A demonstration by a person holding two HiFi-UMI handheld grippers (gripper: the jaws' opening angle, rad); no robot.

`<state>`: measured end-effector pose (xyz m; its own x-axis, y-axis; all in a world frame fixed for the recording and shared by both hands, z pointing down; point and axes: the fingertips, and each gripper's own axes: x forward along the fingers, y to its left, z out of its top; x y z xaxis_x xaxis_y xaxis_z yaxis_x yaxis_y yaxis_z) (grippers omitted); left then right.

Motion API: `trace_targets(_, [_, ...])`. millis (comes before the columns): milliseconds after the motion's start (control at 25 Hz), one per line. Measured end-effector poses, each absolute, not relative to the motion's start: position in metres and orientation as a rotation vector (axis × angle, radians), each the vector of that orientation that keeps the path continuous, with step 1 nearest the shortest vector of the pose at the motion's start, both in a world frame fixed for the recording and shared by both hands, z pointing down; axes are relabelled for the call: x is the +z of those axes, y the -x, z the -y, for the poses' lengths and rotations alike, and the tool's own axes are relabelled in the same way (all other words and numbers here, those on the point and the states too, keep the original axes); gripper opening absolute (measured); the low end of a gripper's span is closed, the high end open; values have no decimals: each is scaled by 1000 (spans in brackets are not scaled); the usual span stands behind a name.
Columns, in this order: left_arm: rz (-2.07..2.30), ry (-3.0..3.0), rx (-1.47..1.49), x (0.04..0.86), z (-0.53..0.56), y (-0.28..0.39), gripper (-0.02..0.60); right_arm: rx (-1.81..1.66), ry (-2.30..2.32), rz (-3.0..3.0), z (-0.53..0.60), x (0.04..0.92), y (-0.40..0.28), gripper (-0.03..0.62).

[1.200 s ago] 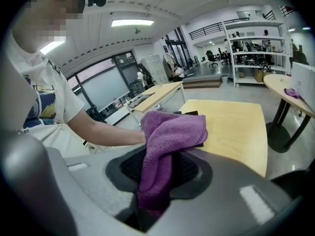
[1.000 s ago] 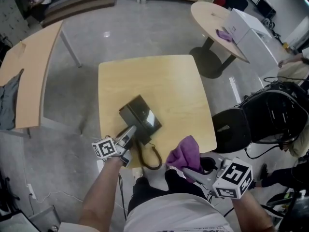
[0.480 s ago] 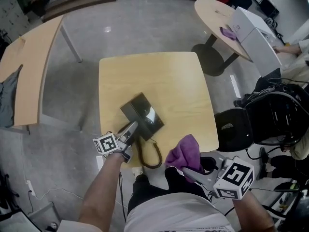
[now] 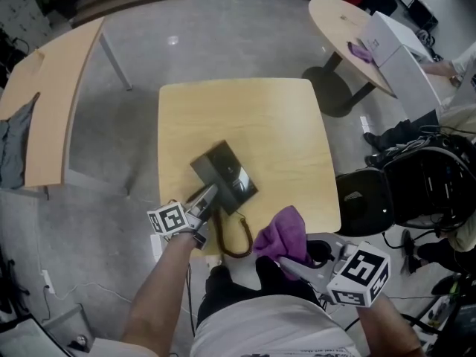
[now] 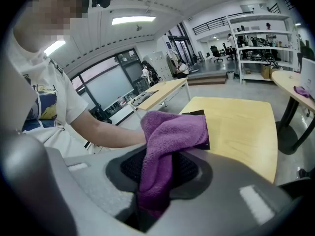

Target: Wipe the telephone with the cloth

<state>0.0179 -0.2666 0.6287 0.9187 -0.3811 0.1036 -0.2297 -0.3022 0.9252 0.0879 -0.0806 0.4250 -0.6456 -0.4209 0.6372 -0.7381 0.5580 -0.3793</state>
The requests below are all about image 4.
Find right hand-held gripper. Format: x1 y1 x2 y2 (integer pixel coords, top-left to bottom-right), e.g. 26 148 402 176
278 231 392 308

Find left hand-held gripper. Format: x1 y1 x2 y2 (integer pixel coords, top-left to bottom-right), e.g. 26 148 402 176
147 183 220 251

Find purple cloth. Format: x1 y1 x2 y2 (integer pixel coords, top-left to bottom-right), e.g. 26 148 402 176
253 205 315 269

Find person's right forearm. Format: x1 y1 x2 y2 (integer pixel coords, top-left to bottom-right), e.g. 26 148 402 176
356 292 425 357

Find person's left forearm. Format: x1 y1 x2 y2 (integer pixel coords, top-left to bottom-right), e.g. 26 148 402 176
121 232 198 353

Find person's white shirt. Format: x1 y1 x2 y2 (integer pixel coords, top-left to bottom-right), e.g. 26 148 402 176
191 295 358 357

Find person's black trousers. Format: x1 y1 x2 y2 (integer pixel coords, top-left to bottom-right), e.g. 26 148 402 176
196 254 324 329

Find white power strip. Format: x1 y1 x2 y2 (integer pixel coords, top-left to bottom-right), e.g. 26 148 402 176
39 269 57 295

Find long wooden table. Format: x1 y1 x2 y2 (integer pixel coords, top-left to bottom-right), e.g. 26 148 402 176
0 16 133 200

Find grey garment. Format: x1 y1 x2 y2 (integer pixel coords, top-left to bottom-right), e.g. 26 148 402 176
0 91 41 190

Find tall white box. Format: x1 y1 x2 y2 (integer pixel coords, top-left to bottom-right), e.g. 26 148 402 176
379 45 453 124

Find small purple rag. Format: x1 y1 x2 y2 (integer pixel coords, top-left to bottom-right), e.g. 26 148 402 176
347 41 373 65

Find round wooden table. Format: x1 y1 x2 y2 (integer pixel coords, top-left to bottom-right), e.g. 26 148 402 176
301 0 397 118

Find black box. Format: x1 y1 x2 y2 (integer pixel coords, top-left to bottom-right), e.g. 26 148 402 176
407 0 439 33

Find grey locker cabinet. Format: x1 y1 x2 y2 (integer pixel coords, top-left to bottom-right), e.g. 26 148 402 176
0 0 49 44

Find dark brown cord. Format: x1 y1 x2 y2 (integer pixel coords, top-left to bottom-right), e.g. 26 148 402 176
213 210 254 259

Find square wooden pedestal table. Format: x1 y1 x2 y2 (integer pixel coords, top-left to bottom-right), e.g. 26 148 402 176
158 77 342 257

